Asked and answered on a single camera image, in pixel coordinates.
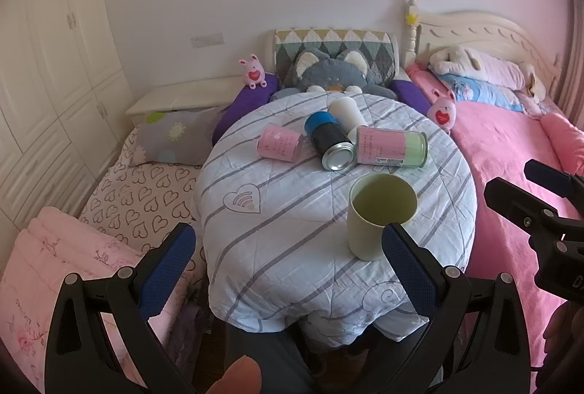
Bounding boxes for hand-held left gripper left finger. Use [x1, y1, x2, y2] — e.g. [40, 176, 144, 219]
[44, 223, 197, 394]

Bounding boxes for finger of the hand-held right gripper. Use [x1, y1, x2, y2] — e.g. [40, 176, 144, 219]
[484, 177, 584, 242]
[524, 159, 584, 199]

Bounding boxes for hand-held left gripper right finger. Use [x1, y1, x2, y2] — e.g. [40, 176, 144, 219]
[382, 222, 532, 394]

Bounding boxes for pale green cup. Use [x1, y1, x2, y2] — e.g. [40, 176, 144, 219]
[347, 173, 419, 261]

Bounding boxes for pink cup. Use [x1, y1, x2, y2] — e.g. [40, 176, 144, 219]
[256, 124, 306, 162]

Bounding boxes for white cup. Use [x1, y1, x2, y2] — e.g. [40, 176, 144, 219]
[328, 96, 366, 134]

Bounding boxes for person's left hand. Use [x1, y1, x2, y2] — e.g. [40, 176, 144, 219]
[205, 356, 262, 394]

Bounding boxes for pink bolster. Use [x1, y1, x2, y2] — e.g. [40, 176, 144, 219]
[540, 113, 584, 176]

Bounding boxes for pink bed blanket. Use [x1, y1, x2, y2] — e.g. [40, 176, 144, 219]
[405, 64, 584, 376]

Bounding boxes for heart patterned bed sheet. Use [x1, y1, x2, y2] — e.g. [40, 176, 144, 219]
[78, 125, 215, 255]

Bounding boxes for striped white table cloth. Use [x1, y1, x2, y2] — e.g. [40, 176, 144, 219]
[196, 92, 478, 349]

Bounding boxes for blue printed pillow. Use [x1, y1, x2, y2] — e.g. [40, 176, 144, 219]
[437, 73, 526, 112]

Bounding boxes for folded pink floral blanket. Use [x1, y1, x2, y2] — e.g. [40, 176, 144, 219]
[0, 206, 204, 394]

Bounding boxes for pink bunny plush toy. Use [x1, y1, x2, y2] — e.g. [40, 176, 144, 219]
[426, 90, 457, 133]
[237, 53, 268, 90]

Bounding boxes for pink and green canister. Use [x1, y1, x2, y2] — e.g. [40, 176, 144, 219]
[347, 125, 429, 169]

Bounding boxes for person's dark trouser legs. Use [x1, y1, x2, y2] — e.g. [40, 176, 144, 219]
[223, 315, 444, 394]

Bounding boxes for pink curtain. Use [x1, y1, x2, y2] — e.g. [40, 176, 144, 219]
[554, 0, 584, 114]

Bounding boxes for grey dotted pillow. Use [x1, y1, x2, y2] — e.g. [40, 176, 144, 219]
[132, 106, 230, 167]

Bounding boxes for white plush dog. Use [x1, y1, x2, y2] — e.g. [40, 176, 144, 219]
[428, 46, 548, 99]

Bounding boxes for purple cushion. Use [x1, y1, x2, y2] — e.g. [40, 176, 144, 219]
[212, 73, 280, 145]
[391, 79, 432, 112]

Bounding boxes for blue and black can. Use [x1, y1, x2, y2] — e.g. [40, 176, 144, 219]
[304, 111, 356, 171]

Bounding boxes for cream wooden bed headboard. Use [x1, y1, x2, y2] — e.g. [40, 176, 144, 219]
[403, 0, 563, 70]

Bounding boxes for white low headboard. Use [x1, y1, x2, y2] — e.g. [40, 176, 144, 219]
[126, 77, 250, 117]

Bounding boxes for grey cat cushion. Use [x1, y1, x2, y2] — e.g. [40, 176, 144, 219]
[269, 49, 399, 101]

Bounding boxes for white wardrobe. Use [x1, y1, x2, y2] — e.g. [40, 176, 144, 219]
[0, 0, 134, 249]

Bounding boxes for diamond patterned headboard cover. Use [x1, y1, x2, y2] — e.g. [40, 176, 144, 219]
[274, 28, 399, 80]

